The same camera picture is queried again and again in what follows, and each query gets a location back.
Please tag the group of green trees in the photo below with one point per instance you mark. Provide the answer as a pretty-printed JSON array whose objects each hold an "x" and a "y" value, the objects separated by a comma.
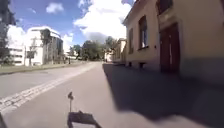
[{"x": 91, "y": 50}]

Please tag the beige building with brown door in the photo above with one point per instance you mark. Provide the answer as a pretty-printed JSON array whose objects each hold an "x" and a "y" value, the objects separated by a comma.
[{"x": 190, "y": 40}]

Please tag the dark tree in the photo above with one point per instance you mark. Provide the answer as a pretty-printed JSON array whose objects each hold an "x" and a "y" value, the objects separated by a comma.
[{"x": 4, "y": 30}]

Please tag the grass verge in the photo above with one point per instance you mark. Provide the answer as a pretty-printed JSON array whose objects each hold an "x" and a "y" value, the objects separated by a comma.
[{"x": 20, "y": 68}]

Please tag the white multi-storey building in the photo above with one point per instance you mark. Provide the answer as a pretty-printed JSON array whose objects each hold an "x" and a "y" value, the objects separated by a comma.
[{"x": 36, "y": 45}]

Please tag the grey asphalt road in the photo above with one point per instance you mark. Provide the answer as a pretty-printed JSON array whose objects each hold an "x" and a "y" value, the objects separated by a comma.
[{"x": 23, "y": 81}]

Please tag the pale cobblestone strip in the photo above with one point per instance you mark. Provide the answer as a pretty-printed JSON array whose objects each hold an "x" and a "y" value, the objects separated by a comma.
[{"x": 26, "y": 94}]

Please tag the grey asphalt pavement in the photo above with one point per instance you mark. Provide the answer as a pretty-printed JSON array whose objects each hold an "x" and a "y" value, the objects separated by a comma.
[{"x": 96, "y": 96}]

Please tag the small beige building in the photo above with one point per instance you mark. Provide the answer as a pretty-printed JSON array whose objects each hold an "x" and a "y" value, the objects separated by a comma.
[{"x": 116, "y": 51}]

